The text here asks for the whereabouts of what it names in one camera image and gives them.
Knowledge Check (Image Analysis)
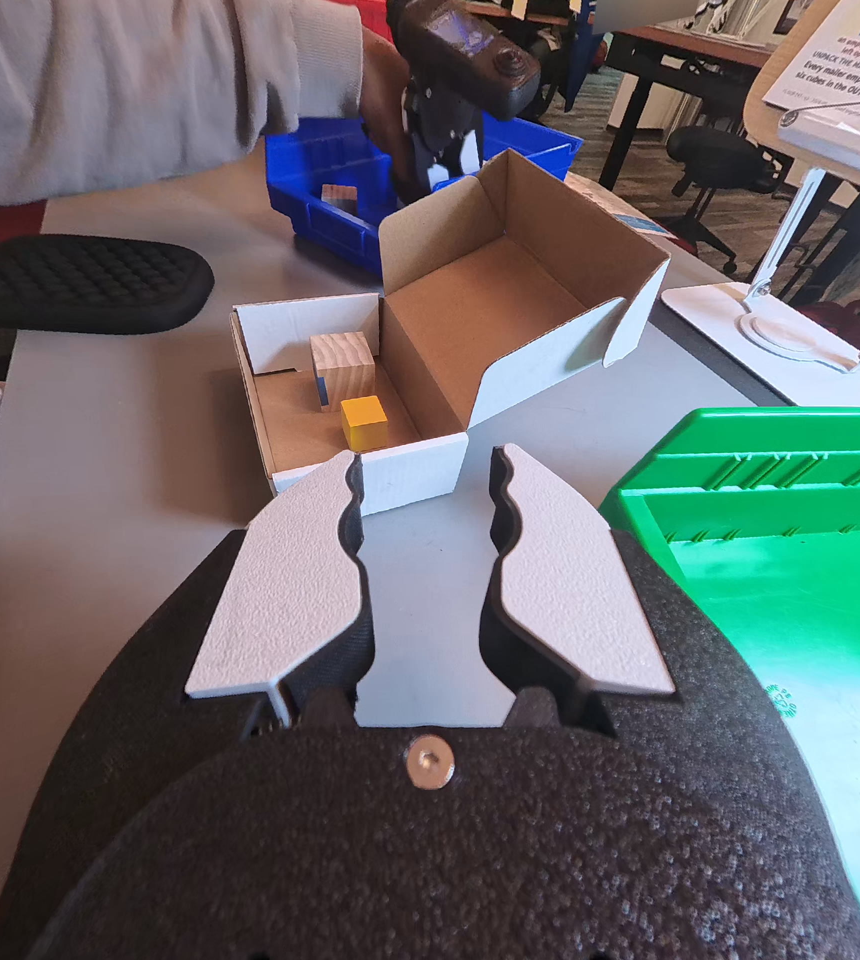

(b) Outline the small yellow cube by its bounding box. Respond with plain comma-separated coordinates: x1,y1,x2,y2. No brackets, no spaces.
340,395,390,453

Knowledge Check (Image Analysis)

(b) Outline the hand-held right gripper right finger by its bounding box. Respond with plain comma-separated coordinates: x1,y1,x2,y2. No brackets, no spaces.
477,442,679,736

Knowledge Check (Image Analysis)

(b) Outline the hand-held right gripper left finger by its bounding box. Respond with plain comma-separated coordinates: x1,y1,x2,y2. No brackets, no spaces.
184,448,377,736

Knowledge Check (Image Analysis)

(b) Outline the blue plastic bin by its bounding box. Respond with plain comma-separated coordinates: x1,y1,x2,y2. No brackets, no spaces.
263,112,585,279

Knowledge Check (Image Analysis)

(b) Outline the dark red bag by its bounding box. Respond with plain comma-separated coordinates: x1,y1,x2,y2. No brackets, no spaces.
805,298,860,352

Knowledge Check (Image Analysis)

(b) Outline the green plastic bin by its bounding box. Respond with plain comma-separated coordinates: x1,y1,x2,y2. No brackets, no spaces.
598,406,860,960

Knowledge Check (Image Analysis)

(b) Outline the light wooden table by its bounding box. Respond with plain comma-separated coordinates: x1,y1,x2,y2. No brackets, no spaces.
743,0,860,207

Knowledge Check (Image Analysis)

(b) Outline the printed paper sheet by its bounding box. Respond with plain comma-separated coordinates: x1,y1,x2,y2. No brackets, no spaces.
761,0,860,114

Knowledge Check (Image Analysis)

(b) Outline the black padded armrest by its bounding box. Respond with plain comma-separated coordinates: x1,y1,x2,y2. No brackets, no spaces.
0,234,216,336

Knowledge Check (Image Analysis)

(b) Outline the white desk stand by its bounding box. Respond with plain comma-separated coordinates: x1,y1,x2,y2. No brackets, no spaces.
661,97,860,410

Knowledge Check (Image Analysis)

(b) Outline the dark office desk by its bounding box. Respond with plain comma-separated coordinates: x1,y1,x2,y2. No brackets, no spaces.
598,28,776,192

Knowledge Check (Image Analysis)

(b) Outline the person's left hand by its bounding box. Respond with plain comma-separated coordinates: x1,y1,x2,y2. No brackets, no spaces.
358,31,412,204

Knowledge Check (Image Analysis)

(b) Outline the white cardboard box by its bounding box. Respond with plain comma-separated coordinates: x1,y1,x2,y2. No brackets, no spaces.
229,148,673,519

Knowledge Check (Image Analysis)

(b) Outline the large plain wooden cube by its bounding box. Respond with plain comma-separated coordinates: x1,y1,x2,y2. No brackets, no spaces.
310,331,377,414

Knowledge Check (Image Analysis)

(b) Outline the black office chair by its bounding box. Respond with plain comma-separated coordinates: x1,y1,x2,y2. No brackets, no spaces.
666,126,785,275

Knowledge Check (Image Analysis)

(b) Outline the person's left forearm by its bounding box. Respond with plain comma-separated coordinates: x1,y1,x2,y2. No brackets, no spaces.
0,0,367,211

